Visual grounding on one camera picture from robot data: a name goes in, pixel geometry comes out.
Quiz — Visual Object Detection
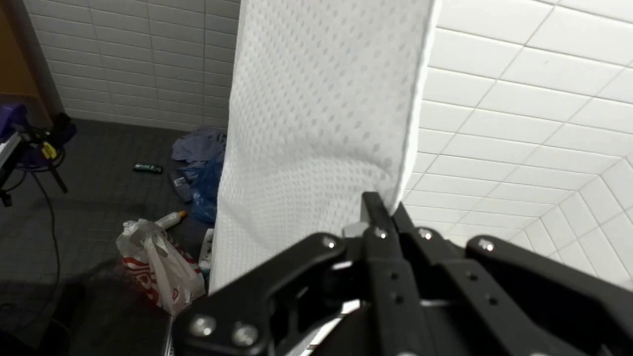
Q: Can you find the white shower curtain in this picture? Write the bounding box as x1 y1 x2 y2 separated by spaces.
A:
210 0 443 291

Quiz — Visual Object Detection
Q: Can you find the white plastic shopping bag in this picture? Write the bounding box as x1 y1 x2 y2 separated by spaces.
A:
117 220 204 315

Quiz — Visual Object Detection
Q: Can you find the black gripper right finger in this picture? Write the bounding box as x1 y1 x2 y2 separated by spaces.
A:
392 206 419 259

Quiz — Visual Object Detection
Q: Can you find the orange capped spray bottle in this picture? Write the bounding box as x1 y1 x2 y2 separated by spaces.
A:
154 210 188 232

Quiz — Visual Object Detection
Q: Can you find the purple tripod equipment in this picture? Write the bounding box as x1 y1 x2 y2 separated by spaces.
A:
0 103 77 208

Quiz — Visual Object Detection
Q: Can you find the blue cloth pile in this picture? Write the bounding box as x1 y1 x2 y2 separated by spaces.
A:
172 127 225 228

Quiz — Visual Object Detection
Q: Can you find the small green black tube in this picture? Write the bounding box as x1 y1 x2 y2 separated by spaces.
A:
132 162 164 174

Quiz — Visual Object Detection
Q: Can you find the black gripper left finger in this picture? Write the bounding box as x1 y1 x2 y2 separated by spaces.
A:
360 192 395 261

